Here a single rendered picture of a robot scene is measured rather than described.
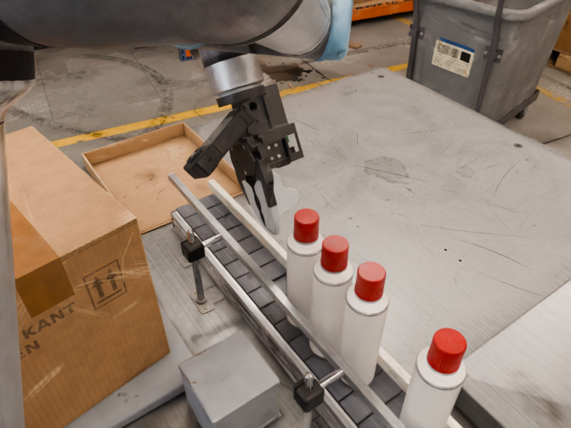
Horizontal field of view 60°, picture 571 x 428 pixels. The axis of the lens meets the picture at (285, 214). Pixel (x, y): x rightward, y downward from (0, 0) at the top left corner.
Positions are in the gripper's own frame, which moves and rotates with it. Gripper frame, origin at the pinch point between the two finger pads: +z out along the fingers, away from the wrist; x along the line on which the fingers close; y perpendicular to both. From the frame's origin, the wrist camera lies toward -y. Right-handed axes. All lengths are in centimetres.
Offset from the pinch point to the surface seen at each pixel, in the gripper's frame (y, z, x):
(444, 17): 172, -28, 110
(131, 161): -3, -13, 57
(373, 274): 0.6, 3.6, -21.8
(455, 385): 0.1, 14.0, -31.1
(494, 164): 67, 12, 14
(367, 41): 253, -34, 259
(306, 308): -0.6, 11.8, -5.1
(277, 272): 2.7, 10.0, 8.1
